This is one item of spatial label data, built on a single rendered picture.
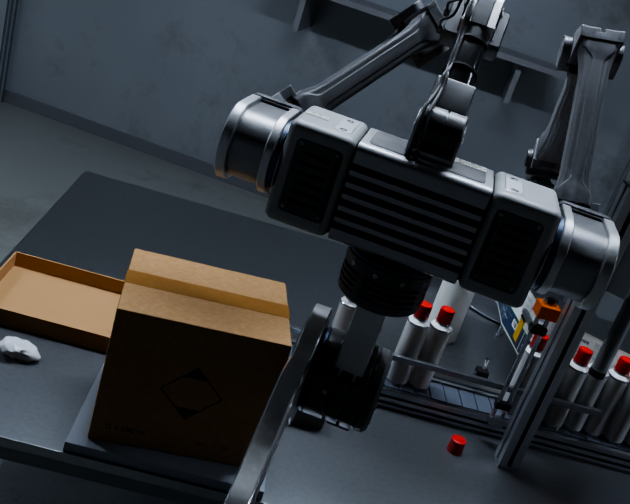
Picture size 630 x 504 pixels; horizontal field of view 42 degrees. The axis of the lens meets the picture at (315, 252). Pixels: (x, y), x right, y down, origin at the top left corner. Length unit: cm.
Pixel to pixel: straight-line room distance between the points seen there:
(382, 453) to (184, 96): 390
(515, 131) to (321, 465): 362
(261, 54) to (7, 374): 374
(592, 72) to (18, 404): 118
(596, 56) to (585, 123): 13
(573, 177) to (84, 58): 448
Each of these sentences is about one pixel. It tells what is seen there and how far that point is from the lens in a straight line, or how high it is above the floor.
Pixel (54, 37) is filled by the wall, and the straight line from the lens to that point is 569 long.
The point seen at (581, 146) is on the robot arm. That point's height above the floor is 156.
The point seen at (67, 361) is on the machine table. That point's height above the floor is 83.
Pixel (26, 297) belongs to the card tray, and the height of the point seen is 83.
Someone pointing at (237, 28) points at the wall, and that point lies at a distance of 519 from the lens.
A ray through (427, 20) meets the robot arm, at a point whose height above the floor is 167.
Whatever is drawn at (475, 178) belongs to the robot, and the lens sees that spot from 117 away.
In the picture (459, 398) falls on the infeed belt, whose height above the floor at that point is 88.
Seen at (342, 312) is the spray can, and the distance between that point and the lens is 181.
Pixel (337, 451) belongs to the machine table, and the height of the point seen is 83.
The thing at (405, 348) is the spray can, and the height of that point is 98.
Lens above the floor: 181
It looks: 22 degrees down
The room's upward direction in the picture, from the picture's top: 18 degrees clockwise
